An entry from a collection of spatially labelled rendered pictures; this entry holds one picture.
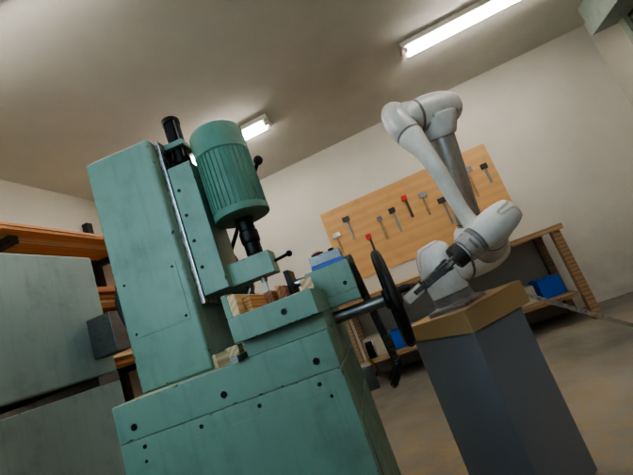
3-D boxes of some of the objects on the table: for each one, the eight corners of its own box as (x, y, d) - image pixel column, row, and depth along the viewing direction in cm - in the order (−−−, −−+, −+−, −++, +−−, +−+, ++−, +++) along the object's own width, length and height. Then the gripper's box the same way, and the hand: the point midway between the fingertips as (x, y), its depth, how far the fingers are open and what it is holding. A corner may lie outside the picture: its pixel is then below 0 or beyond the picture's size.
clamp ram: (315, 290, 109) (305, 262, 111) (292, 299, 110) (282, 271, 112) (319, 290, 118) (310, 265, 120) (298, 299, 119) (289, 272, 120)
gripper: (449, 245, 122) (396, 292, 122) (459, 238, 109) (398, 291, 110) (466, 262, 121) (412, 309, 121) (478, 257, 108) (416, 311, 108)
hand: (413, 293), depth 115 cm, fingers closed
